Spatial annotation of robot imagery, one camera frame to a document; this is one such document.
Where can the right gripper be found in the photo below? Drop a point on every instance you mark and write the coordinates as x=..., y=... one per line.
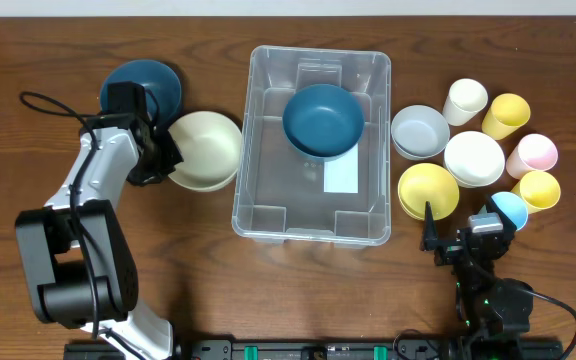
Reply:
x=461, y=248

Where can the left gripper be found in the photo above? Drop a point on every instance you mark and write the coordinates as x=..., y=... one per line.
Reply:
x=163, y=157

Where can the cream large bowl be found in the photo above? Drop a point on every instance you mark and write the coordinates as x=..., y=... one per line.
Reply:
x=210, y=144

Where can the dark blue bowl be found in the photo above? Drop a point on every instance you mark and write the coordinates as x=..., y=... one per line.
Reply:
x=323, y=121
x=162, y=85

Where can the pink cup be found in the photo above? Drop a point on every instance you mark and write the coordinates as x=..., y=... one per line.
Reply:
x=534, y=152

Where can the yellow cup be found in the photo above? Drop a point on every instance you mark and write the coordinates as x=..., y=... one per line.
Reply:
x=539, y=191
x=507, y=113

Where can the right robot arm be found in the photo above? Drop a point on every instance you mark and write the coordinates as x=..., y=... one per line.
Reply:
x=496, y=310

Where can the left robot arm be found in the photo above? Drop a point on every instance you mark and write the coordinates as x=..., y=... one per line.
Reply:
x=78, y=267

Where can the yellow small bowl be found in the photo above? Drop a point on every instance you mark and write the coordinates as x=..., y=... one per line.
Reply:
x=427, y=182

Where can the light blue cup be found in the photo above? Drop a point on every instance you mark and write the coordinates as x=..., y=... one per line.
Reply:
x=513, y=207

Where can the white small bowl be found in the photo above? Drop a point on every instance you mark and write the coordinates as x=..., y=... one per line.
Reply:
x=474, y=159

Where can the grey small bowl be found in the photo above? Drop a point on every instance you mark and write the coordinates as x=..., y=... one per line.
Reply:
x=419, y=132

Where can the clear plastic storage bin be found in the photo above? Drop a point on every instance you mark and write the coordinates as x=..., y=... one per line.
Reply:
x=279, y=190

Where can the cream cup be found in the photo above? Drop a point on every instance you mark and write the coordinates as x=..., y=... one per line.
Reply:
x=466, y=97

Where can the white label in bin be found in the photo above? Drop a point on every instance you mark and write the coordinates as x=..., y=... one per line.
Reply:
x=341, y=175

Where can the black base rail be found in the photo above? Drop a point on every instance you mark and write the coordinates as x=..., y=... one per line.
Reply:
x=403, y=348

